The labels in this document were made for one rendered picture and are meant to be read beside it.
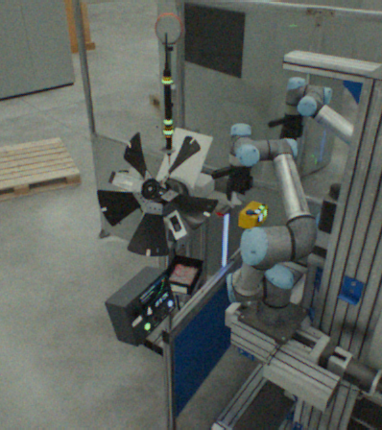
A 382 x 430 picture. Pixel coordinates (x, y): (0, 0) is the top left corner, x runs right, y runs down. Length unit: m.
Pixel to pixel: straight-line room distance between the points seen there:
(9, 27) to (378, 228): 6.66
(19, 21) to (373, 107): 6.65
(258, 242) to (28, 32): 6.73
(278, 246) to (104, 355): 2.03
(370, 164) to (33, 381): 2.40
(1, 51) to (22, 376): 5.42
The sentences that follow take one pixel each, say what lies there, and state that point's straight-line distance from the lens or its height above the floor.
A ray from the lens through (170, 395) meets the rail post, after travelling 2.52.
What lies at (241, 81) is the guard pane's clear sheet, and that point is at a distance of 2.86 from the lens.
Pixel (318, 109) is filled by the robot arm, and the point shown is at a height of 1.77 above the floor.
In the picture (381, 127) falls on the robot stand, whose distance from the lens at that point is 1.60.
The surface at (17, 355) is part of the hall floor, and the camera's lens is 3.40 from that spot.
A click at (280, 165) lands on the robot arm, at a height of 1.71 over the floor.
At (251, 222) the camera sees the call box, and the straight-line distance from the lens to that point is 2.55.
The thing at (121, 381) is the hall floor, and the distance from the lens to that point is 3.11.
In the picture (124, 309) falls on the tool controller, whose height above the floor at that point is 1.24.
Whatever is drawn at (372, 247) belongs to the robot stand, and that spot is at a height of 1.45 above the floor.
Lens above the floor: 2.46
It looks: 33 degrees down
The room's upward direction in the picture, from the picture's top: straight up
